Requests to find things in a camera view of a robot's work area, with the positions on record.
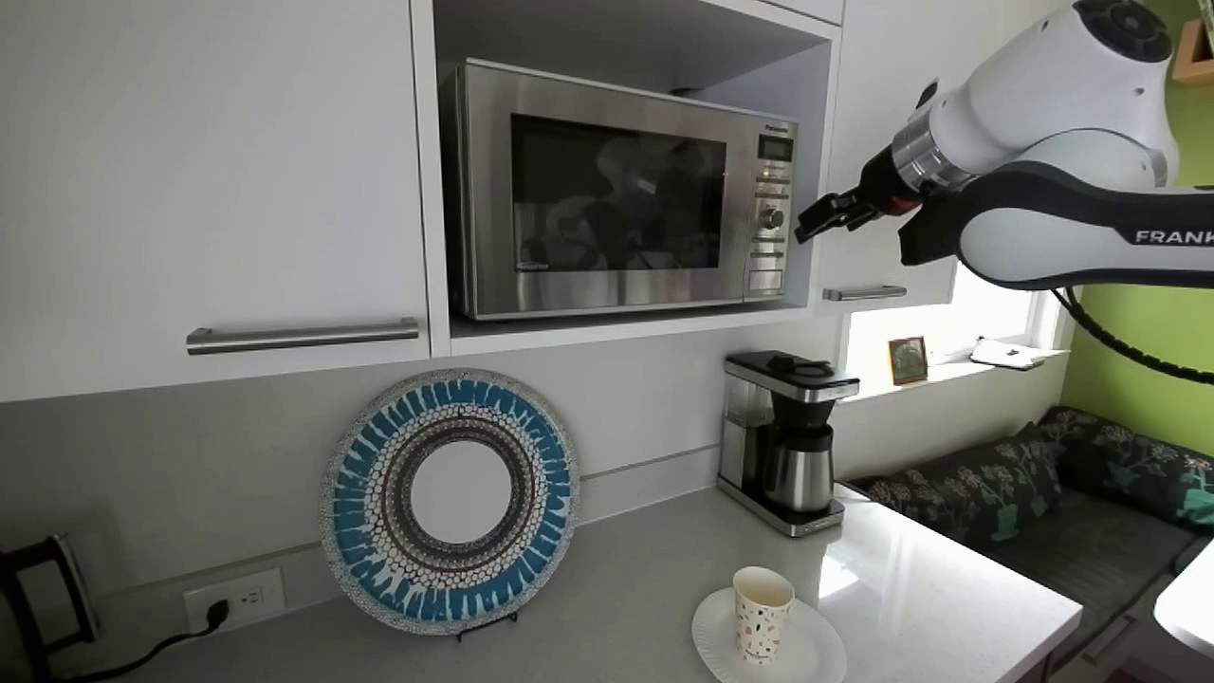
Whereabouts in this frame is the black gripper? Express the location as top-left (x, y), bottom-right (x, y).
top-left (790, 153), bottom-right (927, 247)

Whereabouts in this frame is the stainless steel microwave body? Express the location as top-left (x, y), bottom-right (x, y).
top-left (446, 51), bottom-right (814, 326)

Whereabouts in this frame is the dark framed picture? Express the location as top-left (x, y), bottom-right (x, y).
top-left (885, 330), bottom-right (934, 392)

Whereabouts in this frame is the white framed window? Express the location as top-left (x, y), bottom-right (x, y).
top-left (838, 266), bottom-right (1082, 397)

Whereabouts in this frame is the steel and black coffee maker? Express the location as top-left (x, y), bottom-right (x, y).
top-left (712, 345), bottom-right (865, 542)

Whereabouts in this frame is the white object on windowsill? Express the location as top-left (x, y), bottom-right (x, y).
top-left (962, 330), bottom-right (1056, 375)

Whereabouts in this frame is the dark floral cushion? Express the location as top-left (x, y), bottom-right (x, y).
top-left (869, 432), bottom-right (1067, 553)

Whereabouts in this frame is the white speckled cup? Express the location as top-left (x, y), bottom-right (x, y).
top-left (729, 561), bottom-right (799, 671)

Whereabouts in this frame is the green floral cushion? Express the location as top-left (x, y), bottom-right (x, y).
top-left (1025, 402), bottom-right (1214, 534)

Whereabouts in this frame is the white saucer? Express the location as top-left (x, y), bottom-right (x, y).
top-left (685, 580), bottom-right (852, 683)

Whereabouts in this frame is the blue patterned decorative plate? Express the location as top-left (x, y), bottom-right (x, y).
top-left (320, 365), bottom-right (587, 639)

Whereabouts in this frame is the black plate stand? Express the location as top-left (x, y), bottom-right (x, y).
top-left (451, 603), bottom-right (525, 643)

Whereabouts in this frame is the shiny metal toaster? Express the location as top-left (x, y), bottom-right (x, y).
top-left (0, 531), bottom-right (101, 683)

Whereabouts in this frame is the short steel cabinet handle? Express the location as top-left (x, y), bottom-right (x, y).
top-left (818, 280), bottom-right (912, 306)

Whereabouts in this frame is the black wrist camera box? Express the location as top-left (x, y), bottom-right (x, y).
top-left (894, 184), bottom-right (970, 270)

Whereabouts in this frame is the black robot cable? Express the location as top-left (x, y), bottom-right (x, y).
top-left (1044, 280), bottom-right (1214, 387)

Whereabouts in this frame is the wooden wall shelf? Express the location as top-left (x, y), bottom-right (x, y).
top-left (1172, 44), bottom-right (1214, 89)

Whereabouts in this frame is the long steel cabinet handle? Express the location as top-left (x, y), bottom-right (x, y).
top-left (183, 309), bottom-right (423, 357)

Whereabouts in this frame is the white wall outlet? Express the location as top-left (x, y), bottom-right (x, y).
top-left (178, 561), bottom-right (287, 632)

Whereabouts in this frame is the black toaster power cable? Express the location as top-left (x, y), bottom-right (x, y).
top-left (68, 596), bottom-right (240, 683)

